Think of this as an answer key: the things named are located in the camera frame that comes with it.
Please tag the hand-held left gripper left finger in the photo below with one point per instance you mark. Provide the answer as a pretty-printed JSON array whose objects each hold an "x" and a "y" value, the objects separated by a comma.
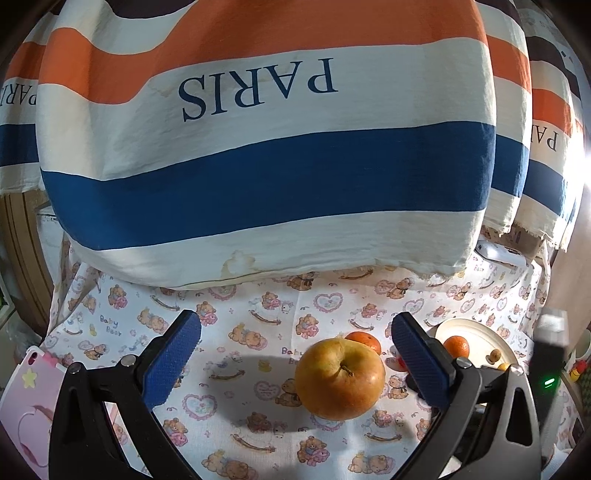
[{"x": 173, "y": 355}]

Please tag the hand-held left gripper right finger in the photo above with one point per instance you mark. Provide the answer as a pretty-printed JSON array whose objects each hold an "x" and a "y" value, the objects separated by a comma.
[{"x": 420, "y": 364}]

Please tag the large orange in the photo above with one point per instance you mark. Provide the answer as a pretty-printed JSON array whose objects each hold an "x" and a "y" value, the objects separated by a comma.
[{"x": 457, "y": 347}]

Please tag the brown longan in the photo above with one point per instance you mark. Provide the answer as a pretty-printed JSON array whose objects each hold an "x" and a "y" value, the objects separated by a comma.
[{"x": 495, "y": 356}]

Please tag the small tangerine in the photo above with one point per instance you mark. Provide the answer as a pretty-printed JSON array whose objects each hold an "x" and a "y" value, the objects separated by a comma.
[{"x": 368, "y": 342}]

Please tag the cream round plate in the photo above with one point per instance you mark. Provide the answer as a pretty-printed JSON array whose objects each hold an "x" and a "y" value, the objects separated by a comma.
[{"x": 480, "y": 339}]

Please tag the large yellow-red apple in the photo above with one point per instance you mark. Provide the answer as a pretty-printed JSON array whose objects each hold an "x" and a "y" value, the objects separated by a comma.
[{"x": 339, "y": 383}]

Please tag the red and yellow toy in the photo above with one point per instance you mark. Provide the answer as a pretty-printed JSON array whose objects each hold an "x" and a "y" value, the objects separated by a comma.
[{"x": 578, "y": 370}]

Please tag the white cup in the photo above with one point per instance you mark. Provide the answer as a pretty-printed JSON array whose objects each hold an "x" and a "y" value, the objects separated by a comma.
[{"x": 583, "y": 344}]

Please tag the bear-printed cloth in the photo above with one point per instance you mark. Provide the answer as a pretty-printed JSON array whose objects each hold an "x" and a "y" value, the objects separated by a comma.
[{"x": 258, "y": 323}]

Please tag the wooden panel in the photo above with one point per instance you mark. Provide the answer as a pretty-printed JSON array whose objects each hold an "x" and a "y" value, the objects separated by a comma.
[{"x": 570, "y": 258}]

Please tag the white remote control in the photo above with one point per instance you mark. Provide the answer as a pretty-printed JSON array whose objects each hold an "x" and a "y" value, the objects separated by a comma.
[{"x": 501, "y": 254}]

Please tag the striped hanging cloth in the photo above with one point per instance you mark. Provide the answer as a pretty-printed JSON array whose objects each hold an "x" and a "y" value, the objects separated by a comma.
[
  {"x": 258, "y": 184},
  {"x": 508, "y": 138},
  {"x": 18, "y": 147}
]

